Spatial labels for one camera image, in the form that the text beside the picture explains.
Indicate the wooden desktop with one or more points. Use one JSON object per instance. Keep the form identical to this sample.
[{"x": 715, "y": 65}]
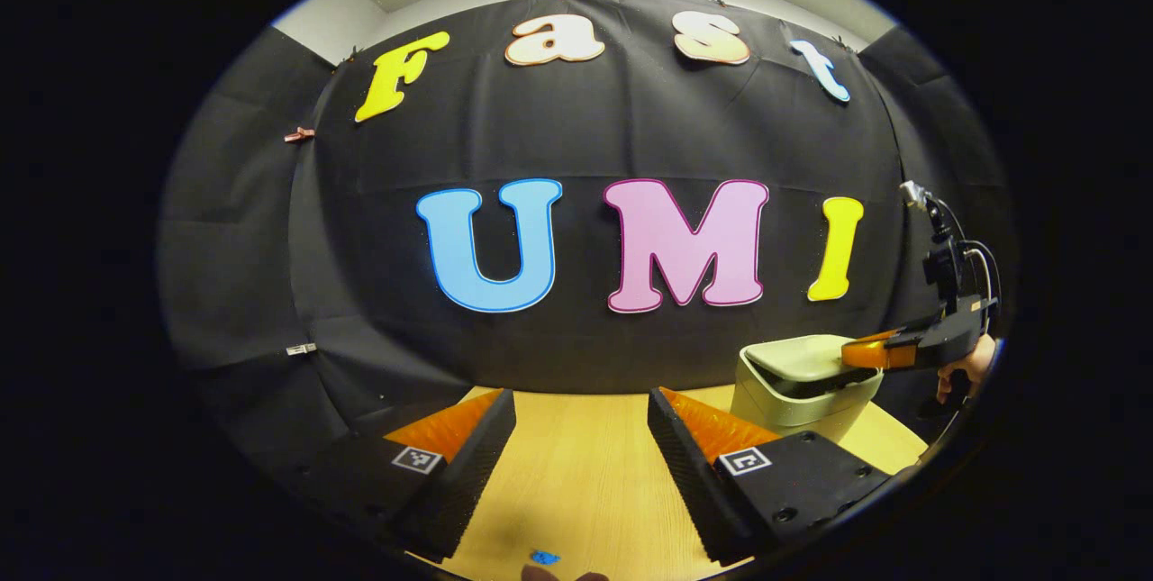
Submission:
[{"x": 576, "y": 473}]

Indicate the pink cloth clip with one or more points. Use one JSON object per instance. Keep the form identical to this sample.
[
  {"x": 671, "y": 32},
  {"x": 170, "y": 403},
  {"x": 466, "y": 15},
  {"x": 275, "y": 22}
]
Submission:
[{"x": 299, "y": 135}]

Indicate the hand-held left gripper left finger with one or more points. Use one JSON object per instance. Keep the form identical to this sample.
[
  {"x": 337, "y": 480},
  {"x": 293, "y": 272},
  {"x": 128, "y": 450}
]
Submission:
[{"x": 473, "y": 482}]

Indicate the white cloth clip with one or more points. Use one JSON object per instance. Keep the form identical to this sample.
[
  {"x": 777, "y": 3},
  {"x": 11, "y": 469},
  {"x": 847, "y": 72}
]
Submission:
[{"x": 302, "y": 349}]

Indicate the blue paper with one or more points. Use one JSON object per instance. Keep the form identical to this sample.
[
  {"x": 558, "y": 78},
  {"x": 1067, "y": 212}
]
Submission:
[{"x": 544, "y": 557}]

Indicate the black backdrop cloth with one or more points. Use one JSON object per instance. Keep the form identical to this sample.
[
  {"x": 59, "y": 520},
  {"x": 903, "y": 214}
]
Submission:
[{"x": 585, "y": 113}]

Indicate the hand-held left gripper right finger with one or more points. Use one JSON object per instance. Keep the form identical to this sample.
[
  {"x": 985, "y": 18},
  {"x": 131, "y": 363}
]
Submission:
[{"x": 689, "y": 482}]

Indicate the pale green desktop garbage bin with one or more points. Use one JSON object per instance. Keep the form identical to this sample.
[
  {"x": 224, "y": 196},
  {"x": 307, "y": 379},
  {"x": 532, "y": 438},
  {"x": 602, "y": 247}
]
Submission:
[{"x": 784, "y": 401}]

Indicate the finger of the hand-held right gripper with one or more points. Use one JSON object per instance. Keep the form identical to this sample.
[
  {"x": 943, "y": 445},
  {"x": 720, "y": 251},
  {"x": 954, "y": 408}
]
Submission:
[{"x": 865, "y": 354}]

